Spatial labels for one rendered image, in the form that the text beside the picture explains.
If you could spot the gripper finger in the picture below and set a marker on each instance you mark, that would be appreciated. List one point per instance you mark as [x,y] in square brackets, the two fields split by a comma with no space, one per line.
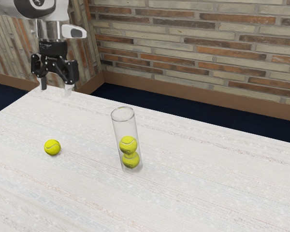
[38,70]
[69,72]

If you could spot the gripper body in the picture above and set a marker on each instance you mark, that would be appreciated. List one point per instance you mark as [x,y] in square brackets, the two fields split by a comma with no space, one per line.
[52,49]

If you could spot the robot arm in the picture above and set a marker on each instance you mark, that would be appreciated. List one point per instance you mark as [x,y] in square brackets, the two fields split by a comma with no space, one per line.
[48,12]

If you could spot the yellow tennis ball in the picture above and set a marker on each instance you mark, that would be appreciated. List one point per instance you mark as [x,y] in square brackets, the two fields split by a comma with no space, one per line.
[131,160]
[52,147]
[128,145]

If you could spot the clear plastic tube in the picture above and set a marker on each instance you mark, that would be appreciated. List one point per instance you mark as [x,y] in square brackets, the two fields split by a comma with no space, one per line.
[125,125]

